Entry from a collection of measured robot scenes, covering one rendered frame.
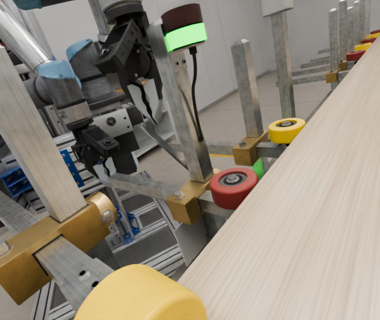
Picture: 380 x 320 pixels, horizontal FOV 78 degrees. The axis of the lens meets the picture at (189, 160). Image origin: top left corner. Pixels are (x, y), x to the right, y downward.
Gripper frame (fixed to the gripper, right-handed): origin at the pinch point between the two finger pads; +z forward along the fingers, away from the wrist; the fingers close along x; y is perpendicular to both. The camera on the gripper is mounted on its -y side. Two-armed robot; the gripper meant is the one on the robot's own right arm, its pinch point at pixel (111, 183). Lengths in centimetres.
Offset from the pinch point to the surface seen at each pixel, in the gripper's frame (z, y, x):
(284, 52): -21, -35, -53
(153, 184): -3.4, -21.7, 0.2
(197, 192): -4.3, -35.9, 0.8
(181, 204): -4.1, -35.1, 4.9
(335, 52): -9, -34, -127
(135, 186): -2.4, -15.5, 1.5
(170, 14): -33, -39, -1
